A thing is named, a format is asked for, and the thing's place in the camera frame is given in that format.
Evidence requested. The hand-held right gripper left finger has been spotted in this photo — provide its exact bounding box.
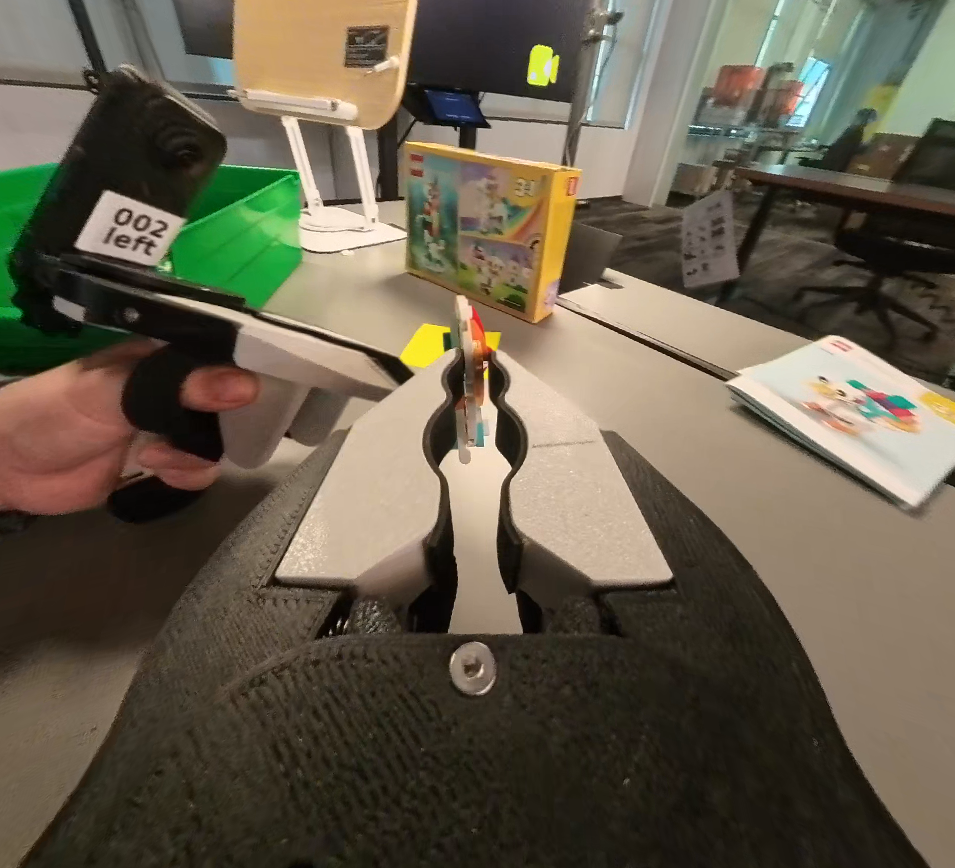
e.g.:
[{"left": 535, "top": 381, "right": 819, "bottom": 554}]
[{"left": 273, "top": 352, "right": 461, "bottom": 633}]

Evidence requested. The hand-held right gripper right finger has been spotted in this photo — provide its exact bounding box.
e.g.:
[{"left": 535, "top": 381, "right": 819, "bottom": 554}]
[{"left": 494, "top": 352, "right": 676, "bottom": 633}]

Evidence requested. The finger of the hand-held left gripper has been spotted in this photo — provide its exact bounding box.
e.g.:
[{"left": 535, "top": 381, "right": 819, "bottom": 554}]
[{"left": 236, "top": 318, "right": 416, "bottom": 393}]

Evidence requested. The green plastic bin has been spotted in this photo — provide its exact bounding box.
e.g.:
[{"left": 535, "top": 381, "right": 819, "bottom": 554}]
[{"left": 0, "top": 163, "right": 305, "bottom": 375}]

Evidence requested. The round rainbow brick plate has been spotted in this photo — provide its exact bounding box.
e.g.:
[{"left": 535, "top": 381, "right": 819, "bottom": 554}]
[{"left": 448, "top": 295, "right": 495, "bottom": 465}]

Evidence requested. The colourful toy set box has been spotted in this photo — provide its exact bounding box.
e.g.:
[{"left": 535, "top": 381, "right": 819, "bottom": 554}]
[{"left": 403, "top": 141, "right": 583, "bottom": 324}]

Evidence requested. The person's left hand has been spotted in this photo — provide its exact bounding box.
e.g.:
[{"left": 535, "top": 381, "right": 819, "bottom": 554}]
[{"left": 0, "top": 342, "right": 262, "bottom": 517}]

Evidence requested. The yellow sticky note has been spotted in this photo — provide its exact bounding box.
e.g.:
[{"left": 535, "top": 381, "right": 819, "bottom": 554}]
[{"left": 399, "top": 323, "right": 502, "bottom": 371}]

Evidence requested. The instruction booklet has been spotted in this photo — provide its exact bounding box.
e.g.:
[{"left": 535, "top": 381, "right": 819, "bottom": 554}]
[{"left": 725, "top": 334, "right": 955, "bottom": 511}]

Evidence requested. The small black tablet screen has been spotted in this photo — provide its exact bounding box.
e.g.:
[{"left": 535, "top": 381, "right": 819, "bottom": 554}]
[{"left": 422, "top": 86, "right": 491, "bottom": 130}]

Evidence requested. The printed white paper sheet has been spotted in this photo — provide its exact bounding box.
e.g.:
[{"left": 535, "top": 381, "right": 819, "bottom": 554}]
[{"left": 680, "top": 191, "right": 741, "bottom": 289}]

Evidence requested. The black office chair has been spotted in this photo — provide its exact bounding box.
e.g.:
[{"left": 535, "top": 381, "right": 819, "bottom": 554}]
[{"left": 794, "top": 118, "right": 955, "bottom": 341}]

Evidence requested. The dark wooden desk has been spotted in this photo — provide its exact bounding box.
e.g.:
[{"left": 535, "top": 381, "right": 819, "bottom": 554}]
[{"left": 735, "top": 163, "right": 955, "bottom": 274}]

